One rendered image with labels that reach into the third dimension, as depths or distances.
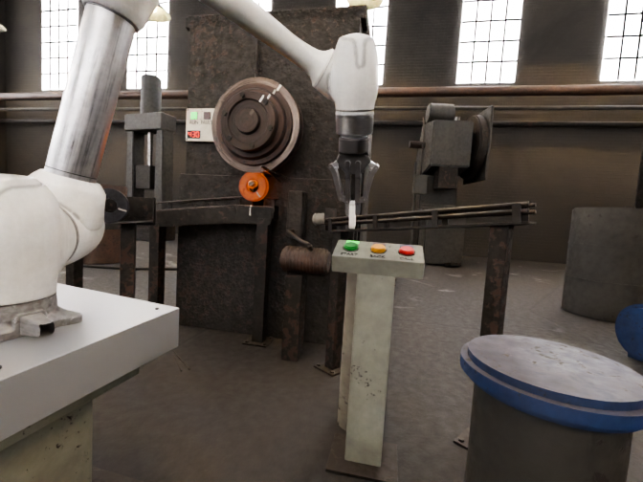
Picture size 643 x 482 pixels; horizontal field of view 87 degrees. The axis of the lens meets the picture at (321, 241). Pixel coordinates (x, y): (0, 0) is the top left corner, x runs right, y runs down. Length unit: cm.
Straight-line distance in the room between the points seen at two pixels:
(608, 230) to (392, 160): 520
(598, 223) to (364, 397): 274
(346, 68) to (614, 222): 287
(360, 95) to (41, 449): 92
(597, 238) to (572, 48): 613
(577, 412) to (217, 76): 206
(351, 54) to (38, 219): 67
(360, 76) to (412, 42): 781
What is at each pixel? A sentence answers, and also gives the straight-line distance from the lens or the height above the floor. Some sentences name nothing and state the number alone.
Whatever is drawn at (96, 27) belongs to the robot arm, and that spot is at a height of 106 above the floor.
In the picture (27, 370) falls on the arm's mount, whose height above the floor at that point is 44.
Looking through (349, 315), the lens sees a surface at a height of 38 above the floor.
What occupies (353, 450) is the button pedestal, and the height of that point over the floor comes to 4.
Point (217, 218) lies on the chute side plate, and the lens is 187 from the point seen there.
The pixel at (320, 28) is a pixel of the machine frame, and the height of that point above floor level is 165.
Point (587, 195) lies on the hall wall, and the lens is 863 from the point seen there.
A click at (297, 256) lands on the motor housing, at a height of 49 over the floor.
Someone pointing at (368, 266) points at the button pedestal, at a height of 56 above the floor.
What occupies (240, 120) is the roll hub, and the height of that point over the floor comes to 111.
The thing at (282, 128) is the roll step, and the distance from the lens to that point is 175.
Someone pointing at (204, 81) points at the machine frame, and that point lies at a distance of 222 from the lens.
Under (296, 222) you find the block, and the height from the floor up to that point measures 64.
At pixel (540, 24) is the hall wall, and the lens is 910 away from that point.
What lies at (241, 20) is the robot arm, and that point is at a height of 109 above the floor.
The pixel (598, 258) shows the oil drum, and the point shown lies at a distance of 343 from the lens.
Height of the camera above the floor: 69
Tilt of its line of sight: 4 degrees down
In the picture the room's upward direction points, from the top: 3 degrees clockwise
